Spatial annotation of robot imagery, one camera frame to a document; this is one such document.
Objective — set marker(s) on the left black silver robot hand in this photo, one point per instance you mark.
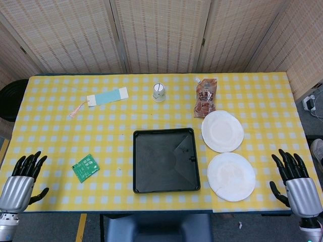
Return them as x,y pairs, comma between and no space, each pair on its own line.
16,191

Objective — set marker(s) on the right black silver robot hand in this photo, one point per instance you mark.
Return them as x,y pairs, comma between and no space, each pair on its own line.
304,196

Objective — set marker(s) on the white paper plate cracked rim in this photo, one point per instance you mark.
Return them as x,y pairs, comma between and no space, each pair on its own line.
230,176

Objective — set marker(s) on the white paper plate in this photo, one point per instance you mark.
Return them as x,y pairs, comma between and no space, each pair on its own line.
222,131

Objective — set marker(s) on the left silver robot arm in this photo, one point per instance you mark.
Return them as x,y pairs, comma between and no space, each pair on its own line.
7,225

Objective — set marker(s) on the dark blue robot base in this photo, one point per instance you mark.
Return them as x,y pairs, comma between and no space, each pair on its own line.
156,228

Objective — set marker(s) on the black square plastic tray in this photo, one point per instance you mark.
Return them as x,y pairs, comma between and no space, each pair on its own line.
164,161

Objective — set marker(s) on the green tea sachet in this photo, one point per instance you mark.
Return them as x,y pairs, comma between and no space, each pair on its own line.
85,168

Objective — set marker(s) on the black round stool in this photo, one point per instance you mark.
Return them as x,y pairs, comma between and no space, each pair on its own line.
12,100

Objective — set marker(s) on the white power adapter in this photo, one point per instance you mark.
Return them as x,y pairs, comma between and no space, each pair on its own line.
310,103

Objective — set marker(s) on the yellow white checkered tablecloth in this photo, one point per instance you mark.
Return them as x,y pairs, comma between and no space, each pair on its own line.
113,136

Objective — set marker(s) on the blue white bookmark with tassel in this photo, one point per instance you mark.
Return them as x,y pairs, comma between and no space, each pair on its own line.
108,97

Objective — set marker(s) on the brown peanut sauce pouch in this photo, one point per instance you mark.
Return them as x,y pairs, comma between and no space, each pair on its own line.
205,98

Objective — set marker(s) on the upturned white paper cup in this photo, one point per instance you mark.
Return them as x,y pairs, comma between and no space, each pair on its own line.
159,93

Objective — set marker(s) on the woven folding screen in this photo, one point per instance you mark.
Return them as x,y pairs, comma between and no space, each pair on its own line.
161,35

